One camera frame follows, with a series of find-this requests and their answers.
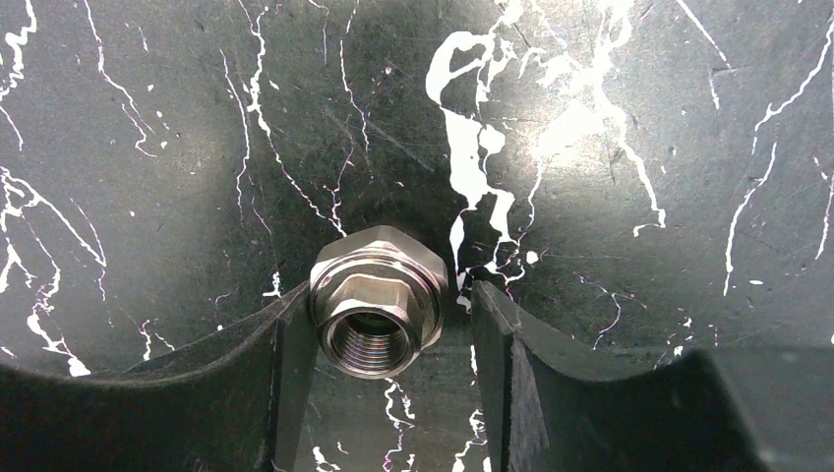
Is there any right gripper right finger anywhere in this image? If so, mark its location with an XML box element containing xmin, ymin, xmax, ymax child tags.
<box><xmin>471</xmin><ymin>281</ymin><xmax>833</xmax><ymax>471</ymax></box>

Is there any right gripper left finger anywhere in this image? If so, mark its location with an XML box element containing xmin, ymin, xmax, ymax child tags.
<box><xmin>1</xmin><ymin>284</ymin><xmax>318</xmax><ymax>471</ymax></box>

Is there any silver hex nut fitting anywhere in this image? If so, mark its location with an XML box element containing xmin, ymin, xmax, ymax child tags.
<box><xmin>309</xmin><ymin>225</ymin><xmax>449</xmax><ymax>380</ymax></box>

